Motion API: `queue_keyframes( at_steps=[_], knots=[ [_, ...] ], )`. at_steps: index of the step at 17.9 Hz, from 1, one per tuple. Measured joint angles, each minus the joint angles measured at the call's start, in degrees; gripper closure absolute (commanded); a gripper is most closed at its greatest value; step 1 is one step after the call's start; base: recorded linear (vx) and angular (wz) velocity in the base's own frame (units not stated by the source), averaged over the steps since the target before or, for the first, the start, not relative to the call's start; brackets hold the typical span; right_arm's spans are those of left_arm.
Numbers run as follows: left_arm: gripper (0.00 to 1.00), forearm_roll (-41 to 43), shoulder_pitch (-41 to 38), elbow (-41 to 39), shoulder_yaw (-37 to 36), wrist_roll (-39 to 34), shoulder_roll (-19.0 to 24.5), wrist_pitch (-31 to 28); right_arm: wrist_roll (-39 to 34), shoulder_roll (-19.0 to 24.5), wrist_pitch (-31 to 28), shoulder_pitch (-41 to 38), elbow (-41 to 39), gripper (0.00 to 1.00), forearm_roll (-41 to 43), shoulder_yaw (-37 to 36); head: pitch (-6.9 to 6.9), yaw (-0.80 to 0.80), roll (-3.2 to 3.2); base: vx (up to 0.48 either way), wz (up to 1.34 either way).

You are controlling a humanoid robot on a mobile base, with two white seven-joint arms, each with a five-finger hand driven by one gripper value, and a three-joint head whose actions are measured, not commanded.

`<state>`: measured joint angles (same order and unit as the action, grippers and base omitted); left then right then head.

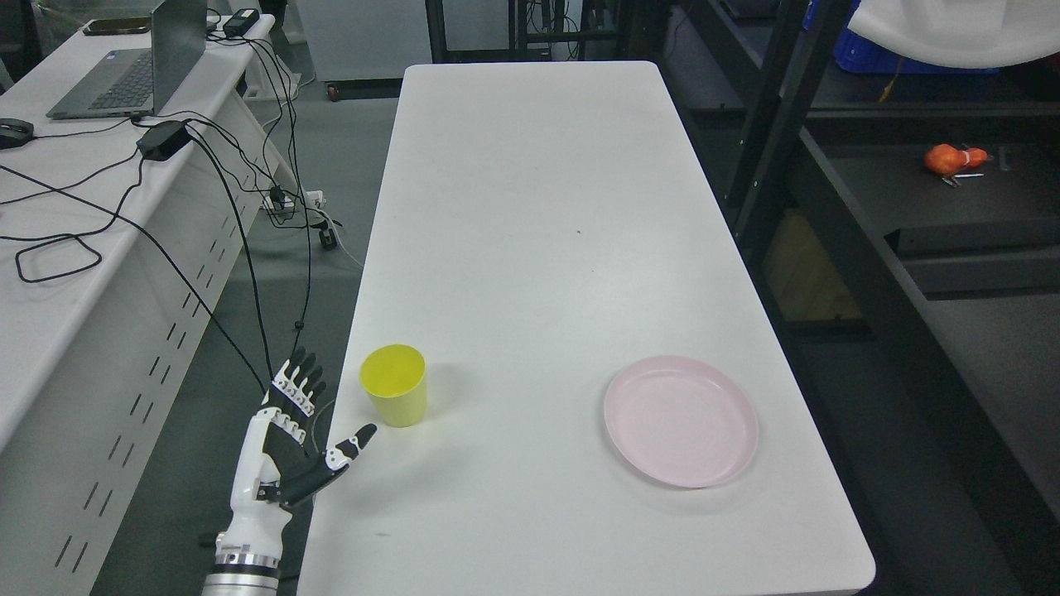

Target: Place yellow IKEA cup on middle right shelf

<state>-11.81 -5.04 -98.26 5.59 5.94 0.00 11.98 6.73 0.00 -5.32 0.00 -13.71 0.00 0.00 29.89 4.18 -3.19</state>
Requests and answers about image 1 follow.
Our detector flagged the black computer mouse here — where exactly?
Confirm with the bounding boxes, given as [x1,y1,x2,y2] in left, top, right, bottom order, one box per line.
[0,118,36,151]

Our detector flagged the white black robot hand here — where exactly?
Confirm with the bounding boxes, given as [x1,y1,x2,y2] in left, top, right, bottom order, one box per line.
[215,347,378,567]

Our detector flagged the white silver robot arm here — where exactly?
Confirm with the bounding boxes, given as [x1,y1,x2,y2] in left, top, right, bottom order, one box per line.
[201,546,281,595]

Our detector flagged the black power adapter brick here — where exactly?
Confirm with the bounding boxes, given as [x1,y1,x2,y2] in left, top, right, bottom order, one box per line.
[137,120,190,162]

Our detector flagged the orange toy on shelf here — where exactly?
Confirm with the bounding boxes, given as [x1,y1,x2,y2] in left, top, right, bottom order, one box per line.
[923,143,990,177]

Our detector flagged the pink plastic plate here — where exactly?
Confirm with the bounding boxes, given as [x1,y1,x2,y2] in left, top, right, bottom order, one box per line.
[603,355,759,489]

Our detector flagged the white power strip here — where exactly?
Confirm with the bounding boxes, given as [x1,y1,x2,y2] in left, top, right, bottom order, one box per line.
[260,186,326,215]

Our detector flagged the black smartphone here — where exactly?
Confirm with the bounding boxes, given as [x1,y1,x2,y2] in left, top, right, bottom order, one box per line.
[82,17,152,36]

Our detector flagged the yellow plastic cup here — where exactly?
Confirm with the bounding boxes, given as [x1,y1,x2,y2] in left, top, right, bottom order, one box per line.
[359,344,427,430]

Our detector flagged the blue plastic crate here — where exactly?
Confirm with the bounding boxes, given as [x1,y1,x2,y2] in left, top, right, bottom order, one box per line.
[833,29,1000,75]

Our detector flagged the white side desk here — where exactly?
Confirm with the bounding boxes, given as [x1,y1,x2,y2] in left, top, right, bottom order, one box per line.
[1,33,294,595]

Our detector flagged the black metal shelf rack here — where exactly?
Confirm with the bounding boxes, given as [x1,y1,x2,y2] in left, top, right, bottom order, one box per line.
[663,1,1058,595]

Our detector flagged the white cloth bag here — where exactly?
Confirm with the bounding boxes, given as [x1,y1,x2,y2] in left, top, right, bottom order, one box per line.
[848,1,1059,69]

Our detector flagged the black charger on desk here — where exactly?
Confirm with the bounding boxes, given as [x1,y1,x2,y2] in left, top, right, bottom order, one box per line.
[222,8,261,39]

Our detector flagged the grey open laptop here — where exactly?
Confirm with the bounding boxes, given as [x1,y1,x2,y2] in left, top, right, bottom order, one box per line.
[46,1,207,120]

